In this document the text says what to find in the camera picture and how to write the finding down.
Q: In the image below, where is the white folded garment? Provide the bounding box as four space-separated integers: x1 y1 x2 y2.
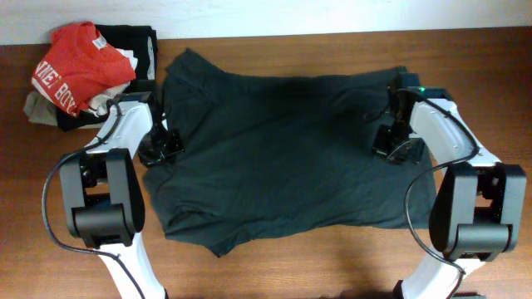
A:
86 48 138 117

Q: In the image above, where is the black folded garment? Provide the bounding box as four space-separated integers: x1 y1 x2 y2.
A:
56 24 158 131

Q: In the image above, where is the beige folded garment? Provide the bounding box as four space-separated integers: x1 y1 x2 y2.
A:
23 91 106 132

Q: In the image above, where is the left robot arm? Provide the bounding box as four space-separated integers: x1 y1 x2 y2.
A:
58 80 184 298

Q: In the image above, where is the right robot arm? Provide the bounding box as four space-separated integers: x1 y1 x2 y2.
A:
372 72 526 299

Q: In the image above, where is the dark green Nike t-shirt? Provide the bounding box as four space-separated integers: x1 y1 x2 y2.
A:
143 50 436 257

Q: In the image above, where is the red folded t-shirt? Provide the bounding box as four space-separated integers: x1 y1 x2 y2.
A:
31 22 135 117

